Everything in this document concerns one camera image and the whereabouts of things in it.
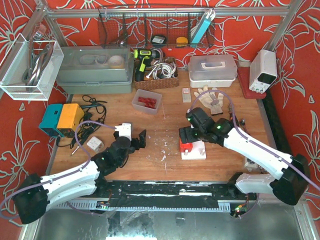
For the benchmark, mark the white peg base plate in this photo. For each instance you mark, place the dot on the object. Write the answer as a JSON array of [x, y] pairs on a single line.
[[198, 152]]

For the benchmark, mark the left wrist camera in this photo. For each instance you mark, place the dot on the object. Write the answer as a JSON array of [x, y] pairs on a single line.
[[124, 130]]

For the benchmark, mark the red handled ratchet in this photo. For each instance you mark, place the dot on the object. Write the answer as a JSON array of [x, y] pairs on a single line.
[[242, 124]]

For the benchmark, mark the small clear parts case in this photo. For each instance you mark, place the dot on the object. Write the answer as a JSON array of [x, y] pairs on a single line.
[[186, 95]]

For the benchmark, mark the yellow tape measure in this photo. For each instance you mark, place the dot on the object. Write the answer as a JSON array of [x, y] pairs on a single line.
[[181, 42]]

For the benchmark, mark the black mounting rail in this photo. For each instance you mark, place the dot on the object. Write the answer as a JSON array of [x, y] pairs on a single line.
[[169, 194]]

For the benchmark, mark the metal T bracket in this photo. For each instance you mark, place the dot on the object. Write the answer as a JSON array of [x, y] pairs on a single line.
[[213, 100]]

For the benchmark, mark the white work glove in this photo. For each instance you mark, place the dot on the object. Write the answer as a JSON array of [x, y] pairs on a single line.
[[215, 109]]

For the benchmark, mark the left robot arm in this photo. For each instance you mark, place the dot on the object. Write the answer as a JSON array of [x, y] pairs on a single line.
[[38, 194]]

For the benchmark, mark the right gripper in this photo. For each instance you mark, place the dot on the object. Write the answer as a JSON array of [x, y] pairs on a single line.
[[185, 135]]

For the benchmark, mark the green cordless drill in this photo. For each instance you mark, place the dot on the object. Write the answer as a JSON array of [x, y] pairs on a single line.
[[144, 57]]

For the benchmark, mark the black wire shelf basket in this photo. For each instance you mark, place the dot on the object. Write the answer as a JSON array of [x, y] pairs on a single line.
[[134, 25]]

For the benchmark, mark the white power supply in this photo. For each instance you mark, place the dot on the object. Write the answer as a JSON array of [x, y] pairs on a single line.
[[262, 71]]

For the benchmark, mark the clear acrylic box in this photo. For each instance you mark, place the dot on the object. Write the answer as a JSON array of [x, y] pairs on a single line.
[[29, 70]]

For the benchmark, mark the teal box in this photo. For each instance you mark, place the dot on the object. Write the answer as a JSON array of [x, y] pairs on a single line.
[[50, 120]]

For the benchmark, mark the white power adapter cube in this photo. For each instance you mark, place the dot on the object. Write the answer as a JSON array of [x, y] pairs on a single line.
[[95, 144]]

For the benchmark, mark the blue white book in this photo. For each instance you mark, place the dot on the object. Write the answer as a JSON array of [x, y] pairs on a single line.
[[199, 30]]

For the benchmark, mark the translucent spring bin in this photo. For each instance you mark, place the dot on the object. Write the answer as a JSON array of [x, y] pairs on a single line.
[[147, 102]]

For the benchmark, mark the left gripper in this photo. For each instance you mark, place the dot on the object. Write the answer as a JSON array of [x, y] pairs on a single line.
[[136, 143]]

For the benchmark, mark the yellow box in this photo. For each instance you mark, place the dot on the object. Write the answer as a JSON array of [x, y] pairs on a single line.
[[70, 117]]

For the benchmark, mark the white plastic toolbox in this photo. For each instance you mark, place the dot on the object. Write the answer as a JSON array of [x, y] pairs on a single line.
[[214, 71]]

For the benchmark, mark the red mat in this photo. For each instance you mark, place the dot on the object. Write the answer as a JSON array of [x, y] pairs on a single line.
[[243, 74]]

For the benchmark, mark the red square block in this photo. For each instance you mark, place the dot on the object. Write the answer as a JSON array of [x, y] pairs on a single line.
[[185, 147]]

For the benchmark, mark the grey storage box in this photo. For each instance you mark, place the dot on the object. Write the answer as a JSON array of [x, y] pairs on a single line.
[[89, 70]]

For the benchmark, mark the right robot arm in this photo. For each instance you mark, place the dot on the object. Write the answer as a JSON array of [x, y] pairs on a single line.
[[287, 176]]

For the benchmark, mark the wicker basket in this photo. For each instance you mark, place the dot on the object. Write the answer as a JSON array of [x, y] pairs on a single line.
[[155, 84]]

